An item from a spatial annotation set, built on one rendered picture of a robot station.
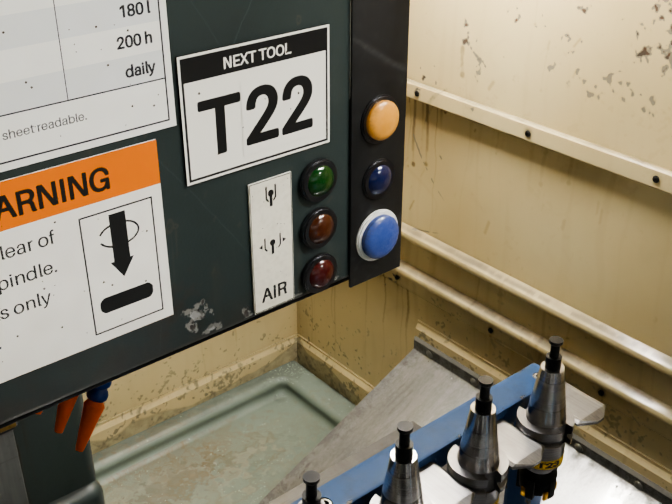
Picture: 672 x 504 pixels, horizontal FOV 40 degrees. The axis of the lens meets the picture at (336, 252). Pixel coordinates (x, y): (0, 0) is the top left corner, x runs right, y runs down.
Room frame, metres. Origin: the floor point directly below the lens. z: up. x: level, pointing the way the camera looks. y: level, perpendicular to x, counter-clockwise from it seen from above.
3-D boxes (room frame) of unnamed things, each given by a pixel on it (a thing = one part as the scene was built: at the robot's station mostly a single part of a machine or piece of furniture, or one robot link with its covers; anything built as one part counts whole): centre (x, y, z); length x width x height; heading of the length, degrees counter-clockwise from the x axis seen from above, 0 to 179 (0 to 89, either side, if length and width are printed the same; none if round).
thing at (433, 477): (0.70, -0.11, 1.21); 0.07 x 0.05 x 0.01; 40
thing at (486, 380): (0.74, -0.15, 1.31); 0.02 x 0.02 x 0.03
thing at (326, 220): (0.50, 0.01, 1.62); 0.02 x 0.01 x 0.02; 130
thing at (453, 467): (0.74, -0.15, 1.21); 0.06 x 0.06 x 0.03
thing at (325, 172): (0.50, 0.01, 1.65); 0.02 x 0.01 x 0.02; 130
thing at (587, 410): (0.85, -0.27, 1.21); 0.07 x 0.05 x 0.01; 40
